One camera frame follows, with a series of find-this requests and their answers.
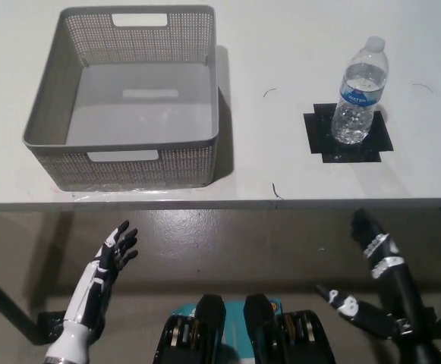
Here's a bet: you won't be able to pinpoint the right robot hand black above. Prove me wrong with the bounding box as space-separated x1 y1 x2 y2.
314 208 433 339

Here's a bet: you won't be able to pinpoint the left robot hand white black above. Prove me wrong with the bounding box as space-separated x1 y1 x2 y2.
63 219 140 331

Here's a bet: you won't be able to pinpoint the clear plastic water bottle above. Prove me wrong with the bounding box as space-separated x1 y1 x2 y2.
330 36 390 146

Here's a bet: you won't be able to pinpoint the black metal table leg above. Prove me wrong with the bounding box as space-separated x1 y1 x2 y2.
0 260 51 347

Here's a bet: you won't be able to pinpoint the black robot body teal tops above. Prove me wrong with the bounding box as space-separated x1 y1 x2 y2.
151 292 338 364

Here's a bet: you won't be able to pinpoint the grey perforated plastic basket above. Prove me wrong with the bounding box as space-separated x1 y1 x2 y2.
21 4 221 193

